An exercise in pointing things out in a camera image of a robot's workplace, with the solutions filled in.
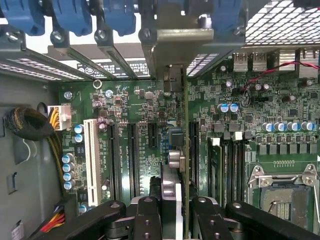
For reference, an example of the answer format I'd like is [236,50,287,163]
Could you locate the black RAM slot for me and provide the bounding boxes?
[223,132,233,198]
[232,131,247,198]

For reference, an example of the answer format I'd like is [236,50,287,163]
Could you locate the long black expansion slot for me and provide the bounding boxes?
[189,121,201,196]
[127,122,141,198]
[107,123,121,201]

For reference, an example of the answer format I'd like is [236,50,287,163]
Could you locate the white PCI expansion slot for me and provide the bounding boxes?
[83,118,99,207]

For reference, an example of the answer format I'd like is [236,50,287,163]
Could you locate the CPU socket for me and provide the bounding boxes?
[246,163,320,236]

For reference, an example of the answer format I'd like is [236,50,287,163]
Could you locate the grey power supply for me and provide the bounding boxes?
[0,73,63,240]

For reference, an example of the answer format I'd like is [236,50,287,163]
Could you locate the short black expansion slot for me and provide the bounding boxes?
[147,122,159,148]

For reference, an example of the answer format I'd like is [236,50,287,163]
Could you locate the white power connector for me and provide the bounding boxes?
[46,104,72,131]

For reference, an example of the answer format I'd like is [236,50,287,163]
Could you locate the green motherboard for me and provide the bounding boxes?
[58,49,320,240]

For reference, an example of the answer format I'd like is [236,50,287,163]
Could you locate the metal slot cover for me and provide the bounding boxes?
[0,29,87,82]
[96,28,140,81]
[49,30,118,81]

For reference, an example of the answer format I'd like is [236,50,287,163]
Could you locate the blue card retainer clip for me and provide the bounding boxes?
[0,0,46,36]
[209,0,243,42]
[102,0,138,38]
[51,0,93,38]

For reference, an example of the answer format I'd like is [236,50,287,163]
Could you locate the black open PC case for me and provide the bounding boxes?
[0,0,320,85]

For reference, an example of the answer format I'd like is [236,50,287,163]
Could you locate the red orange yellow wires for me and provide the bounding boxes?
[39,204,67,233]

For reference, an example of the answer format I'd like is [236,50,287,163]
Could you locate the yellow and black wires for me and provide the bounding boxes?
[47,134,66,196]

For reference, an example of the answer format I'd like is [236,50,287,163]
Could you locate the flat grey ribbon wire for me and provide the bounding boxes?
[11,221,26,240]

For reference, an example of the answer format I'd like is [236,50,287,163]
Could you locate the black sleeved wire bundle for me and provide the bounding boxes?
[4,106,55,142]

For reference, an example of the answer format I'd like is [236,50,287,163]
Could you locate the thin red and black wire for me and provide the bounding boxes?
[243,61,320,88]

